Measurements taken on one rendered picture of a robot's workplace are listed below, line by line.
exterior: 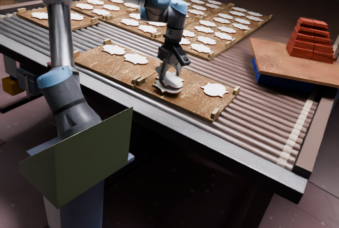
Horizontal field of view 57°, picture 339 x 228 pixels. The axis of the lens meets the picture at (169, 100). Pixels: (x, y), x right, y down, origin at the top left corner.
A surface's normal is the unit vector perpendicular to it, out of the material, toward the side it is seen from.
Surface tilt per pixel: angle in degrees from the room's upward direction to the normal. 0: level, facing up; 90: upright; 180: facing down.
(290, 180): 0
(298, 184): 0
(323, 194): 0
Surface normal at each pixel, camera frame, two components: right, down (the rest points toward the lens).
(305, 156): 0.14, -0.84
